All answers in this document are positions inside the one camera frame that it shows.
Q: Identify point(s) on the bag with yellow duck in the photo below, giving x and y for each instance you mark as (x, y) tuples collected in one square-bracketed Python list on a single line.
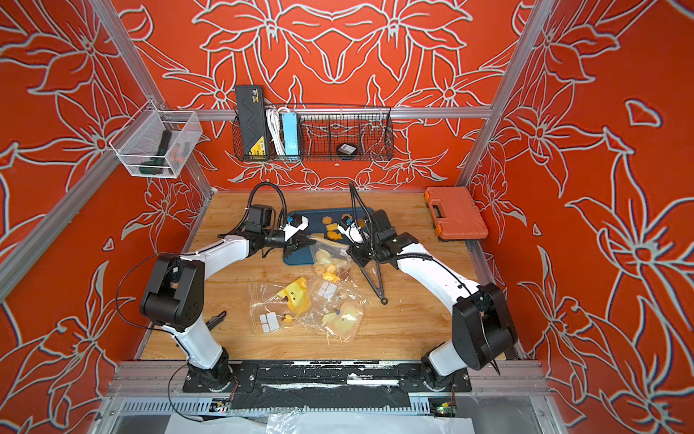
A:
[(275, 307)]

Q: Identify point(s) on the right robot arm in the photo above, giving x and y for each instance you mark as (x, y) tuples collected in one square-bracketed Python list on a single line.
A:
[(482, 326)]

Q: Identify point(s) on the clear acrylic wall bin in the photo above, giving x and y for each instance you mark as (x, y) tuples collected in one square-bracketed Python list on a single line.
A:
[(137, 140)]

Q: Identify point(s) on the black box in basket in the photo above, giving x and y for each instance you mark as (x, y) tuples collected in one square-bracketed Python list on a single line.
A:
[(252, 122)]

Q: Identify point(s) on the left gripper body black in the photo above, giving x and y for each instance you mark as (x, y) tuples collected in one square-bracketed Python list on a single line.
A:
[(275, 240)]

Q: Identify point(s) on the black metal tongs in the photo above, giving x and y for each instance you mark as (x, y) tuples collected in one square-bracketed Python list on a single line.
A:
[(373, 276)]

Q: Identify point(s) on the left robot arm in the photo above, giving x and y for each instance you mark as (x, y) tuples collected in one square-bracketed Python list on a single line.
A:
[(174, 295)]

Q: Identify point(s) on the orange tool case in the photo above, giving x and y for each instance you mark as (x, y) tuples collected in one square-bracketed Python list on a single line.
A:
[(454, 214)]

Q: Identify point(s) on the light blue power bank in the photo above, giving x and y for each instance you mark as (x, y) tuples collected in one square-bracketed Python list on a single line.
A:
[(290, 131)]

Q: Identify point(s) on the bag with cream bear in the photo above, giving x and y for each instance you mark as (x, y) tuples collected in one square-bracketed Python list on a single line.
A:
[(331, 260)]

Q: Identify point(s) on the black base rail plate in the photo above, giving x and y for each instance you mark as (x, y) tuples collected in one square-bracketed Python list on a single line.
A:
[(335, 386)]

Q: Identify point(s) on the dark green screwdriver handle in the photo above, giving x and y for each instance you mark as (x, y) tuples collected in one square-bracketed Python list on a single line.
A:
[(155, 165)]

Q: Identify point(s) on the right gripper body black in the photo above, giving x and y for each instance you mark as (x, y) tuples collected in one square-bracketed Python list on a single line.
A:
[(370, 250)]

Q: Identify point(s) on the black wire wall basket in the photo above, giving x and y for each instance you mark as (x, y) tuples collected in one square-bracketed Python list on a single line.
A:
[(322, 130)]

